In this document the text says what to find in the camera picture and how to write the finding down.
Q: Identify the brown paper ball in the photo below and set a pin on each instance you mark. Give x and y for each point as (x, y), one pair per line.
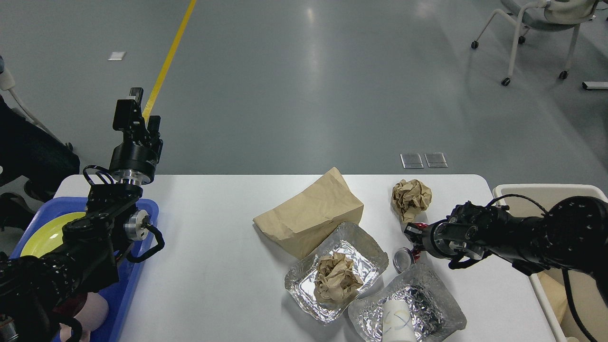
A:
(336, 282)
(410, 198)

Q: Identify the foil tray with paper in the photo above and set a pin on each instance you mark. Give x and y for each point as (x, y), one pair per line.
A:
(370, 261)

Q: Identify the crushed red drink can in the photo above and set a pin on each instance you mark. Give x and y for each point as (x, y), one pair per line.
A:
(405, 257)

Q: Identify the blue plastic tray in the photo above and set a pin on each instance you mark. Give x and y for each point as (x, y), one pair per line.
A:
(119, 294)

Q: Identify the seated person in dark clothes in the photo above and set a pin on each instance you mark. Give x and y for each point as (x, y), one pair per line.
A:
(44, 168)

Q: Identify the yellow plastic plate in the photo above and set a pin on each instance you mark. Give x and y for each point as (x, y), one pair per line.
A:
(48, 236)

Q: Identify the white wheeled chair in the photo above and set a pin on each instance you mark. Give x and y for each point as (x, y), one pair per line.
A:
(544, 16)

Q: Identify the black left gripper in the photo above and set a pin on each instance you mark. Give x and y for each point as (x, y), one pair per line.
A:
(132, 162)

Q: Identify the left metal floor plate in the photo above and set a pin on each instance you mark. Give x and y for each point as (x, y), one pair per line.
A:
(411, 161)

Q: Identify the small brown paper bag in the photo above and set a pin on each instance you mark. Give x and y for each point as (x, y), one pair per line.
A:
(555, 293)

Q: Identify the metal floor plate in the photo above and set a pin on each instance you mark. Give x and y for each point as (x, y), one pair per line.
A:
(436, 160)
(411, 161)

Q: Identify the pink mug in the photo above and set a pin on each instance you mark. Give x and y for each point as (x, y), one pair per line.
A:
(91, 310)

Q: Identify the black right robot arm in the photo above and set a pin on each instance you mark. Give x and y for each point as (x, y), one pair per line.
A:
(571, 236)

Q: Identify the grey bar on floor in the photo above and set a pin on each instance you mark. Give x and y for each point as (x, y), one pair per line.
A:
(592, 85)

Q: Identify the white paper cup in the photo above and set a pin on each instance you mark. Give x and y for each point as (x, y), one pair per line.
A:
(397, 323)

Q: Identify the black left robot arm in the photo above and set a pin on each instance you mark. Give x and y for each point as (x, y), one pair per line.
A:
(112, 230)

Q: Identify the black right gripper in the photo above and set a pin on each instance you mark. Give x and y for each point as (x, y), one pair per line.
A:
(432, 242)

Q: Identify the large brown paper bag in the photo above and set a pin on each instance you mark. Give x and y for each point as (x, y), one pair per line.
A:
(302, 223)

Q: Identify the foil tray with cup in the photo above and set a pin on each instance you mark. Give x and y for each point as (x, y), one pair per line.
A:
(436, 314)

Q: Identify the right metal floor plate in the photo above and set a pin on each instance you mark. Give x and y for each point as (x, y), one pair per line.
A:
(436, 160)

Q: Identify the beige plastic bin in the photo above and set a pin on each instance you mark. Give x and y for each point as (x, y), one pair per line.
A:
(588, 302)

